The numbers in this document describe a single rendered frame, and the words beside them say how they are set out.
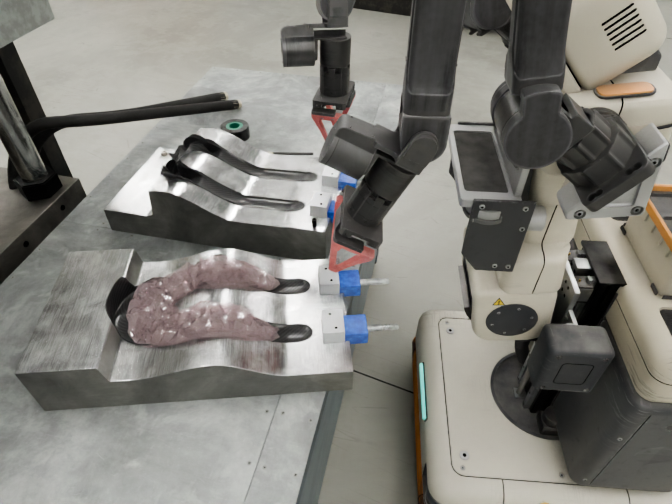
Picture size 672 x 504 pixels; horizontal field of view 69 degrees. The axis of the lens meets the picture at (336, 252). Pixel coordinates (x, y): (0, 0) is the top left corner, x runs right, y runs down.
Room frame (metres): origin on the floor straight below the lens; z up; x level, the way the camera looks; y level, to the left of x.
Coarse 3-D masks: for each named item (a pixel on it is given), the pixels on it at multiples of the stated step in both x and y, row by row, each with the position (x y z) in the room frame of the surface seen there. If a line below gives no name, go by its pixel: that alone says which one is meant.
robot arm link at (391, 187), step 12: (384, 156) 0.55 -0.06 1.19; (372, 168) 0.56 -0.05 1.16; (384, 168) 0.54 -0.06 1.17; (396, 168) 0.54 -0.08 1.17; (372, 180) 0.55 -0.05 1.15; (384, 180) 0.54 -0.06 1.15; (396, 180) 0.53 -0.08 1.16; (408, 180) 0.54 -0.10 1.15; (384, 192) 0.53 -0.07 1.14; (396, 192) 0.54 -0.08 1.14
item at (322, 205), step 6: (318, 192) 0.83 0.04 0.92; (324, 192) 0.83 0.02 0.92; (318, 198) 0.81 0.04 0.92; (324, 198) 0.81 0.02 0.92; (330, 198) 0.81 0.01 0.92; (312, 204) 0.79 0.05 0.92; (318, 204) 0.79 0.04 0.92; (324, 204) 0.79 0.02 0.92; (330, 204) 0.81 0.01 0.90; (312, 210) 0.79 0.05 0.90; (318, 210) 0.78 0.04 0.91; (324, 210) 0.78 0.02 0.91; (330, 210) 0.79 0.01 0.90; (318, 216) 0.78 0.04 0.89; (324, 216) 0.78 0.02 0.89; (330, 216) 0.78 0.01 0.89
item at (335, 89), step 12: (324, 72) 0.89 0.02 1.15; (336, 72) 0.89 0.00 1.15; (348, 72) 0.90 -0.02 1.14; (324, 84) 0.89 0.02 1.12; (336, 84) 0.88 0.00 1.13; (348, 84) 0.90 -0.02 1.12; (324, 96) 0.88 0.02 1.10; (336, 96) 0.88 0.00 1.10; (348, 96) 0.89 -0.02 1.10; (336, 108) 0.86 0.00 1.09
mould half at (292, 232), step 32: (160, 160) 1.04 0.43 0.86; (192, 160) 0.92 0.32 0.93; (256, 160) 0.99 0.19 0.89; (288, 160) 1.00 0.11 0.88; (128, 192) 0.91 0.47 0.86; (160, 192) 0.81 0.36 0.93; (192, 192) 0.82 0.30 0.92; (256, 192) 0.88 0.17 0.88; (288, 192) 0.87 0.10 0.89; (128, 224) 0.83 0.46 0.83; (160, 224) 0.82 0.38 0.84; (192, 224) 0.80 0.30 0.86; (224, 224) 0.78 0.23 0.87; (256, 224) 0.77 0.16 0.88; (288, 224) 0.76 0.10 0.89; (320, 224) 0.76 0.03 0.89; (288, 256) 0.75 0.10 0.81; (320, 256) 0.74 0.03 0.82
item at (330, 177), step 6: (324, 168) 0.92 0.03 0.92; (330, 168) 0.92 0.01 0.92; (324, 174) 0.89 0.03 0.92; (330, 174) 0.89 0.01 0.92; (336, 174) 0.89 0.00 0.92; (342, 174) 0.91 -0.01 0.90; (324, 180) 0.89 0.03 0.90; (330, 180) 0.89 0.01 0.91; (336, 180) 0.88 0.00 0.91; (342, 180) 0.89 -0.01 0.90; (348, 180) 0.89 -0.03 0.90; (354, 180) 0.89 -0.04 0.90; (330, 186) 0.89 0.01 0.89; (336, 186) 0.88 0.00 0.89; (342, 186) 0.89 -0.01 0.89; (354, 186) 0.88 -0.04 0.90
